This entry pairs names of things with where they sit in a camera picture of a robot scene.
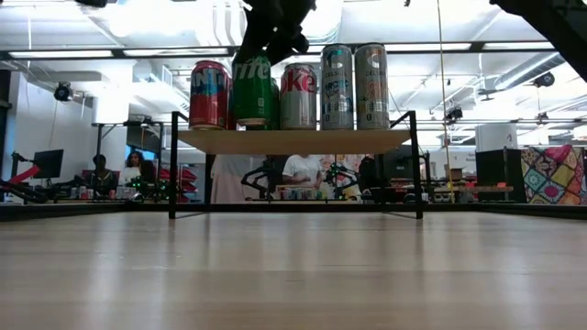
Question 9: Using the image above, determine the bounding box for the black overhead light bar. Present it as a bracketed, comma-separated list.
[0, 40, 556, 61]

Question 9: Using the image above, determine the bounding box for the pale pink fabric panel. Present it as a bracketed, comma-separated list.
[210, 154, 258, 204]

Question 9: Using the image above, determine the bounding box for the slim Celsius Arctic Vibe can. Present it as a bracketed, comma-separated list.
[320, 43, 355, 132]
[354, 42, 391, 131]

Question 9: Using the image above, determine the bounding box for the colourful floral panel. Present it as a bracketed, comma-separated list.
[320, 154, 368, 184]
[520, 145, 587, 206]

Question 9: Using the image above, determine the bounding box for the black computer monitor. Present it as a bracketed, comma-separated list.
[30, 148, 65, 181]

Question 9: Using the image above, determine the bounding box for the silver Diet Coke can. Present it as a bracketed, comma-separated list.
[279, 62, 318, 131]

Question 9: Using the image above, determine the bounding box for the black partition panel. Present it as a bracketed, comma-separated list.
[475, 148, 527, 204]

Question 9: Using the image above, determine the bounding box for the person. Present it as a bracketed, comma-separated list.
[121, 150, 144, 187]
[138, 159, 158, 193]
[90, 154, 119, 197]
[282, 154, 325, 190]

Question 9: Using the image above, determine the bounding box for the grey ceiling duct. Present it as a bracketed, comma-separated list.
[493, 50, 568, 92]

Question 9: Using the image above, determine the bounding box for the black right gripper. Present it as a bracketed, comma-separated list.
[232, 0, 317, 65]

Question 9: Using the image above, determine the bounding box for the tall black table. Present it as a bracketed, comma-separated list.
[91, 119, 164, 193]

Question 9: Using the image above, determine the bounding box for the red storage bin rack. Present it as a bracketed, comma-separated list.
[158, 165, 199, 203]

